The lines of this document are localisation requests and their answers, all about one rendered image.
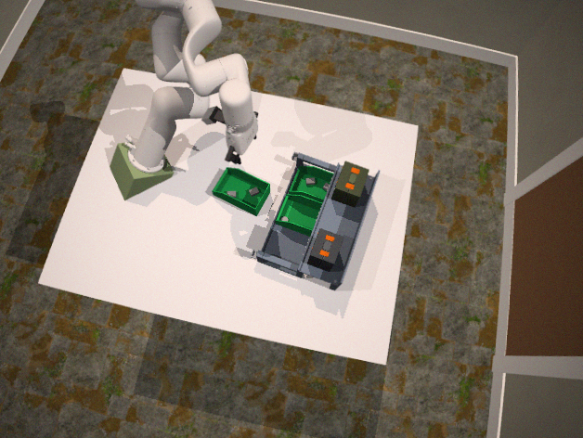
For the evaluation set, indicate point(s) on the green bin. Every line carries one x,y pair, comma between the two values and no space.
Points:
234,179
301,212
299,186

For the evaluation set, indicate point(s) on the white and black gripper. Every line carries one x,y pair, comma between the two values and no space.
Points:
242,141

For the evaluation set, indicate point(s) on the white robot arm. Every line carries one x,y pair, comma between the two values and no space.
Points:
170,103

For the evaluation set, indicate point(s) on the dark olive green case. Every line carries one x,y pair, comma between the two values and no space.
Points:
350,184

